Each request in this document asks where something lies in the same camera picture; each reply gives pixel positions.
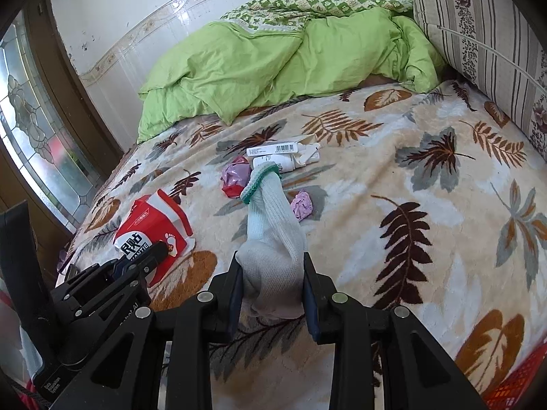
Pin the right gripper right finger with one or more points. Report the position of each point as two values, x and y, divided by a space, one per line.
320 314

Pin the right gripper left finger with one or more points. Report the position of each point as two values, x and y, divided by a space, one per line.
228 292

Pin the white sock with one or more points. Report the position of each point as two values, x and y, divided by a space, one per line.
272 257

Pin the red foot patch package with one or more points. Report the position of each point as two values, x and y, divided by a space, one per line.
156 218

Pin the red purple wrapper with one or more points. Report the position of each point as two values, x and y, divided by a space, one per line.
235 177

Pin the leaf pattern blanket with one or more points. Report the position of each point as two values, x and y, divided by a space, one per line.
434 201

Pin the white barcode box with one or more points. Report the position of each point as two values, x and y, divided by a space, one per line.
289 154

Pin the stained glass window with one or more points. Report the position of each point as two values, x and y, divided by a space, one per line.
36 137

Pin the red plastic basket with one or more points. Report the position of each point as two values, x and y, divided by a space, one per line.
513 388

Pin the green quilt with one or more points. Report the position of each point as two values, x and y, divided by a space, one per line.
227 67

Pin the green patterned sheet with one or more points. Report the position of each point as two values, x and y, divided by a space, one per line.
316 8

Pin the striped floral pillow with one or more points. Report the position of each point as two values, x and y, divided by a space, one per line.
491 43

